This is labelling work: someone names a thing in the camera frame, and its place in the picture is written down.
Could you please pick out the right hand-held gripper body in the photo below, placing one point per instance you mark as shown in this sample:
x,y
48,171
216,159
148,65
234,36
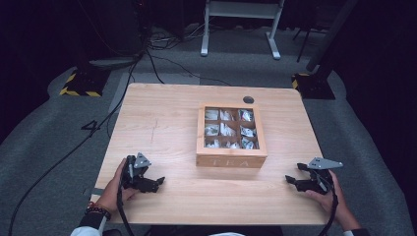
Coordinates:
x,y
319,180

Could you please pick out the person's right hand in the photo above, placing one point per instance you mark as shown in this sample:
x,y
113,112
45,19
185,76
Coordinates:
x,y
339,209

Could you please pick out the wooden tea box with lid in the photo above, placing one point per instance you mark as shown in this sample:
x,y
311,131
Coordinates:
x,y
229,160

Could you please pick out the person's left hand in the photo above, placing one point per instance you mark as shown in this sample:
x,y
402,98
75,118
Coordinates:
x,y
111,193

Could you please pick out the group of white tea bags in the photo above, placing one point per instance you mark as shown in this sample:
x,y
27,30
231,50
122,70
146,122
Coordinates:
x,y
226,130

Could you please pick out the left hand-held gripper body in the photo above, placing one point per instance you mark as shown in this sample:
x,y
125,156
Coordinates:
x,y
132,170

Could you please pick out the grey tape strip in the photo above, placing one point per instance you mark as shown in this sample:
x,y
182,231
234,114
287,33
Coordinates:
x,y
97,191

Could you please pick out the grey metal pole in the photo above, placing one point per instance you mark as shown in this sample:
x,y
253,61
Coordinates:
x,y
331,32

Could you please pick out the black yellow striped stand base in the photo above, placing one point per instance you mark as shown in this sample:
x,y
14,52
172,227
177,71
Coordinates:
x,y
83,83
314,87

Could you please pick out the black stand legs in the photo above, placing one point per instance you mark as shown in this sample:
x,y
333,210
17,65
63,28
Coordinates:
x,y
306,42

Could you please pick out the dark round table grommet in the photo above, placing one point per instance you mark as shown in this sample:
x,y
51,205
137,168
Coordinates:
x,y
248,99

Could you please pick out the white metal table frame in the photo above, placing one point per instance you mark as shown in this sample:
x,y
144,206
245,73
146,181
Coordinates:
x,y
241,10

